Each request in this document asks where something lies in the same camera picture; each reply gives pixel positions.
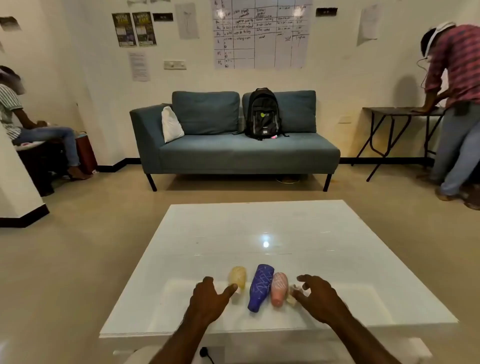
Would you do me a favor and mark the teal sofa back cushion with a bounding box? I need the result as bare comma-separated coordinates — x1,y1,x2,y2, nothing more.
171,91,241,136
241,90,317,134

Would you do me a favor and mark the person's beige trouser knee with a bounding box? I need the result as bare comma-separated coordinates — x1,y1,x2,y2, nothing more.
123,344,170,364

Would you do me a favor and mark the white wall chart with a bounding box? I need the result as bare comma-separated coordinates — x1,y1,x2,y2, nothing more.
210,0,314,71

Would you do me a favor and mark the person's left forearm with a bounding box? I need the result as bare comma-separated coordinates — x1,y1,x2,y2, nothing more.
149,316,211,364

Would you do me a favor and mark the teal fabric sofa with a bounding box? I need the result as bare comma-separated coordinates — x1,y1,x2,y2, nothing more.
129,89,341,193

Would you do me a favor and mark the black backpack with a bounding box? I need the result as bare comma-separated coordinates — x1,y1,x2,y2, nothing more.
233,87,290,142

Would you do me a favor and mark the person's right hand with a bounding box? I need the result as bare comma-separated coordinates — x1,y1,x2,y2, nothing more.
290,274,352,325

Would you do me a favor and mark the blue patterned bottle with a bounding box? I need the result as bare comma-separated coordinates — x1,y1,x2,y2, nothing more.
247,263,275,314

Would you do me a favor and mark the yellow bottle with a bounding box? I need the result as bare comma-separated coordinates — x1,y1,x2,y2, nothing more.
229,266,248,295

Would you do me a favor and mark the curled white paper sheet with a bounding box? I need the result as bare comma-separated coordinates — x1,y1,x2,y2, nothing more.
356,3,383,47

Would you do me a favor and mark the pink bottle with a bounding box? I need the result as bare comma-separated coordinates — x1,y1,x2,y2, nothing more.
270,272,290,308

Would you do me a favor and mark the dark red cabinet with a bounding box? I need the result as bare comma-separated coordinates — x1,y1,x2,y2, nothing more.
74,133,99,175

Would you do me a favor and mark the black seat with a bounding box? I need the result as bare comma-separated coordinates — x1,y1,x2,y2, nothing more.
14,140,82,198

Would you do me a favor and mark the white printed notice sheet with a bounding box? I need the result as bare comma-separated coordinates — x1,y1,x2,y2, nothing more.
128,51,151,83

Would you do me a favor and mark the person's right forearm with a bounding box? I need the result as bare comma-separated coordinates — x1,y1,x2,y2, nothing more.
329,313,402,364

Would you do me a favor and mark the white glossy table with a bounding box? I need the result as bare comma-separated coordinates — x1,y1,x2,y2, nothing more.
99,199,460,364

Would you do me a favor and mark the green poster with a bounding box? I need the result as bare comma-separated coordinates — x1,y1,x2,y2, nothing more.
111,12,137,48
131,11,158,47

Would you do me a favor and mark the person's left hand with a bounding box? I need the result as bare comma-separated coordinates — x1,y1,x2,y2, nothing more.
187,276,239,327

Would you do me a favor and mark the black folding table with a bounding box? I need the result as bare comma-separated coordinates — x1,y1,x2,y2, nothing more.
351,106,447,183

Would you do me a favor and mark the white pillow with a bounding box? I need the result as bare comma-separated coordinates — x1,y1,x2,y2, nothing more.
161,106,185,144

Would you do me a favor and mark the white wiping tissue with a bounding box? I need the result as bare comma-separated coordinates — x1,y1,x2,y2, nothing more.
286,284,305,307

